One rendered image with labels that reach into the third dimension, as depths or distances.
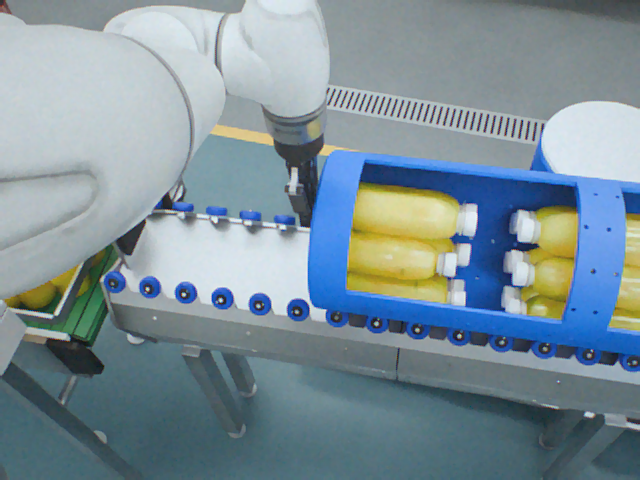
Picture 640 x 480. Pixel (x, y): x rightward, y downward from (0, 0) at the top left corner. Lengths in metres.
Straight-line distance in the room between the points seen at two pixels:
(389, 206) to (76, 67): 0.78
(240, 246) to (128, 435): 1.07
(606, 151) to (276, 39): 0.83
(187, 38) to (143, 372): 1.66
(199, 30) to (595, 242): 0.63
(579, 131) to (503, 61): 1.84
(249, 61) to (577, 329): 0.63
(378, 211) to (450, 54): 2.27
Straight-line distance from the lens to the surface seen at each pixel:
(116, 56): 0.31
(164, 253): 1.35
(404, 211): 1.01
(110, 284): 1.30
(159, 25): 0.78
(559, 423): 1.94
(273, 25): 0.74
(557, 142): 1.38
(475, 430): 2.12
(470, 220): 1.03
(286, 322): 1.21
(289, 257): 1.28
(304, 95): 0.80
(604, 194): 1.04
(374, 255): 1.02
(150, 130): 0.30
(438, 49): 3.26
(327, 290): 1.01
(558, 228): 1.03
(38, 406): 1.52
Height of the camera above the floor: 1.99
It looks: 55 degrees down
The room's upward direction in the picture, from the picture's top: 6 degrees counter-clockwise
